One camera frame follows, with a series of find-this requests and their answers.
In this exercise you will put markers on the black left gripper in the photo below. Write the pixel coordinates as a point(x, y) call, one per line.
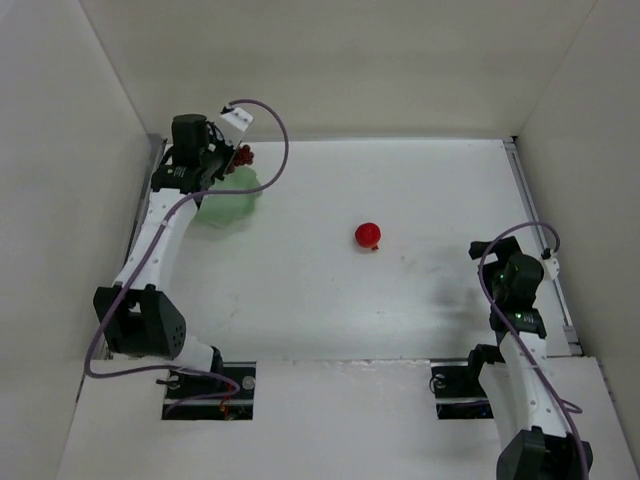
point(220, 158)

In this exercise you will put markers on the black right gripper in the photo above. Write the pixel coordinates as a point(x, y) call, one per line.
point(486, 249)

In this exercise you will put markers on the dark red fake grape bunch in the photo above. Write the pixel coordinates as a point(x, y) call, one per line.
point(243, 156)

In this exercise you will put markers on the red fake pomegranate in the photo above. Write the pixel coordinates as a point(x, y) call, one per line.
point(368, 236)

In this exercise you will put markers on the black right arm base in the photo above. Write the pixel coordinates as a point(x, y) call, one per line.
point(457, 397)

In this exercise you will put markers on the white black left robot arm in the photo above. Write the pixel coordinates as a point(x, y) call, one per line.
point(138, 318)

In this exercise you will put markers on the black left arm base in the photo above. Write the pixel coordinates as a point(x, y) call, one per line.
point(195, 398)

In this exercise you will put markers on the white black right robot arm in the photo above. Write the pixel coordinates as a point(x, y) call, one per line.
point(537, 434)

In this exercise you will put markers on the green glass fruit bowl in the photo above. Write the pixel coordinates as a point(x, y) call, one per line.
point(221, 211)

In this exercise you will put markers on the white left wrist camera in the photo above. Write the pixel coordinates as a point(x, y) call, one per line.
point(234, 119)

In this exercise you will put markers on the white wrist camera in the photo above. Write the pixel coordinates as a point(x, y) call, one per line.
point(550, 264)
point(234, 119)

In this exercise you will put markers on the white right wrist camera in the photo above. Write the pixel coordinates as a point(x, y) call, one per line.
point(550, 264)

